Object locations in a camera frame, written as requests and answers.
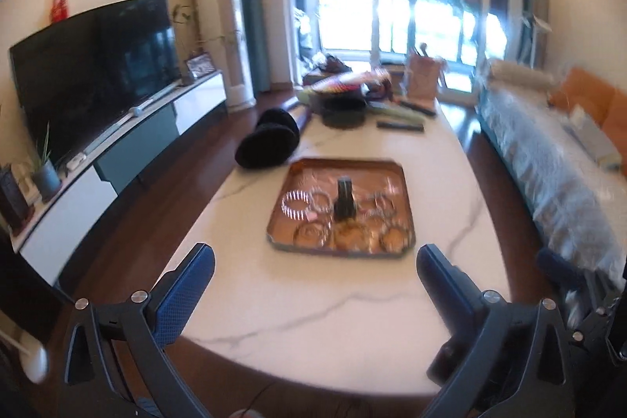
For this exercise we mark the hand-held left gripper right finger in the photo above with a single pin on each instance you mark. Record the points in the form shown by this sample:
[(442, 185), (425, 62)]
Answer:
[(446, 283)]

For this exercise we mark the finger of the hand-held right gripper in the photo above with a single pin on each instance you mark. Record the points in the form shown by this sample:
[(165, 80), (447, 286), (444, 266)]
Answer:
[(558, 265)]

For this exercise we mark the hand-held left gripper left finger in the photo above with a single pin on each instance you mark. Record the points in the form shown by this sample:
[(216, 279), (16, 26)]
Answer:
[(183, 295)]

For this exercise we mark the group of glass cups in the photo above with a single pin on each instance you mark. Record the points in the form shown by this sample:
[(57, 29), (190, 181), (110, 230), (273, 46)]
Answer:
[(318, 232)]

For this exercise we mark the golden metal tray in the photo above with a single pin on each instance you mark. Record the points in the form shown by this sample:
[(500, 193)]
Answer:
[(338, 168)]

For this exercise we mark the sofa with lace cover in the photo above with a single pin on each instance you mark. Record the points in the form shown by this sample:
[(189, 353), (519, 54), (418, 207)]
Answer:
[(539, 158)]

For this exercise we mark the dark small bottle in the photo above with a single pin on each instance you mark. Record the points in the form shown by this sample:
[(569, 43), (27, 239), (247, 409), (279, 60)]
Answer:
[(345, 200)]

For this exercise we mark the white grey television cabinet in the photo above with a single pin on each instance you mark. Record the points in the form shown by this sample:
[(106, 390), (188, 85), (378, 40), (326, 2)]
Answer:
[(127, 153)]

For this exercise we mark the short black bar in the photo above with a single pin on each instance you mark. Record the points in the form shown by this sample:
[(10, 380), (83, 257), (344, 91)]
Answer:
[(399, 126)]

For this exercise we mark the small white device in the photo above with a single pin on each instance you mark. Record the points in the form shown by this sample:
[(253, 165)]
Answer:
[(75, 162)]

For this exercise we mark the orange cushion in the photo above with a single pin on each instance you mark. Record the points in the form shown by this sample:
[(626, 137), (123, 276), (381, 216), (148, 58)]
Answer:
[(585, 92)]

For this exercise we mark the thin black bar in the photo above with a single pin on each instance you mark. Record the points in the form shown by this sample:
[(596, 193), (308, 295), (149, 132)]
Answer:
[(419, 108)]

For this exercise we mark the green potted plant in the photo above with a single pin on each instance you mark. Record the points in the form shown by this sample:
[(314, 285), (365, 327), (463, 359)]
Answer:
[(46, 180)]

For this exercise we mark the dark green round container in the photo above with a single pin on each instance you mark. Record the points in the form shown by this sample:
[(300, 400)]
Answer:
[(344, 112)]

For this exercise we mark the dark curved wooden ornament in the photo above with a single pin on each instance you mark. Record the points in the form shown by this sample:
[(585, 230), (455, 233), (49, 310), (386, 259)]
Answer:
[(379, 91)]

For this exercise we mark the pink wooden box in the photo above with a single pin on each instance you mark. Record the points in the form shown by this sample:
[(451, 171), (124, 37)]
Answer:
[(422, 77)]

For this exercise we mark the purple curved bar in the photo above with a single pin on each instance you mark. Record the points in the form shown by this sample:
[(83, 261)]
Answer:
[(304, 117)]

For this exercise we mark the black flat television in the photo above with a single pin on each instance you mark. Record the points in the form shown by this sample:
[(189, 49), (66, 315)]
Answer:
[(93, 70)]

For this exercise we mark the tall bamboo plant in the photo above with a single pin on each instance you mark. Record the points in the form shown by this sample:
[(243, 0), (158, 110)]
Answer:
[(188, 19)]

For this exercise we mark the white standing air conditioner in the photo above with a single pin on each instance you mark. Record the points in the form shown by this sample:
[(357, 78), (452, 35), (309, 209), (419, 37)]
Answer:
[(223, 16)]

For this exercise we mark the grey curtain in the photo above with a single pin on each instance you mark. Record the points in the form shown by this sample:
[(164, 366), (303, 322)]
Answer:
[(254, 6)]

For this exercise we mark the small photo frame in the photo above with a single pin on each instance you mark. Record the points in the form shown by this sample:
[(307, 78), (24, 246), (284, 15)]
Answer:
[(200, 66)]

